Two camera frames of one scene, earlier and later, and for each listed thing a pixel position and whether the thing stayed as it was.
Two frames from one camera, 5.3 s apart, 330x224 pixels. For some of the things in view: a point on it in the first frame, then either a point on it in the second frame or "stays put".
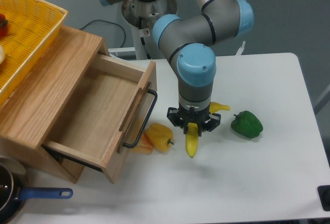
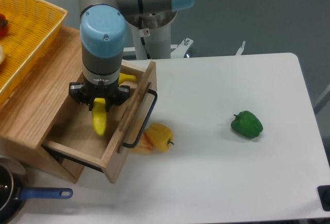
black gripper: (205, 121) -> (112, 92)
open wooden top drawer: (104, 114) stays put
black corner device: (324, 194) stays put
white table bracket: (241, 49) stays put
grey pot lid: (14, 166) stays put
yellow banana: (192, 132) -> (99, 112)
